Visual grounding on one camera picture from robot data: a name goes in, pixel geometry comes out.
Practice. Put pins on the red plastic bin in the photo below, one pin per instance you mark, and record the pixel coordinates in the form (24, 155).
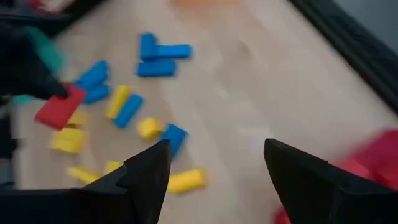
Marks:
(382, 155)

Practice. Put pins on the yellow wooden block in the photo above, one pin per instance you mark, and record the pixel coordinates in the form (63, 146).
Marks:
(62, 143)
(117, 101)
(77, 118)
(76, 138)
(112, 166)
(82, 174)

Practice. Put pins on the orange translucent bin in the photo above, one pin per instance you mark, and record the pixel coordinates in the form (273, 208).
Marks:
(205, 2)

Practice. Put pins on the red wooden block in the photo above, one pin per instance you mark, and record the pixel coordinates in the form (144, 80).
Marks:
(60, 107)

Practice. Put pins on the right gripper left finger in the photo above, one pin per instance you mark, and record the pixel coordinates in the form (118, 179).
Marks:
(133, 193)

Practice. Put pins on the thick blue wooden block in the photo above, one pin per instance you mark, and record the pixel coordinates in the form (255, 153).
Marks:
(174, 138)

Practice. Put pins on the yellow wooden cube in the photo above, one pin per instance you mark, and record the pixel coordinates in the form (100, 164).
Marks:
(149, 127)

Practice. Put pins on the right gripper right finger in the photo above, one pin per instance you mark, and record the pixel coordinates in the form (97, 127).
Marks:
(317, 193)

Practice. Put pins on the teal translucent bin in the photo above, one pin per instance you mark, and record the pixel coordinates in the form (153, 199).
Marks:
(46, 53)

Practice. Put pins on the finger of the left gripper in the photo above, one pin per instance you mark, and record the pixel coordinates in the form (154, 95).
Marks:
(54, 88)

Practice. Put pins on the yellow wooden cylinder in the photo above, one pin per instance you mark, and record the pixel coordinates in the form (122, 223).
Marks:
(186, 181)

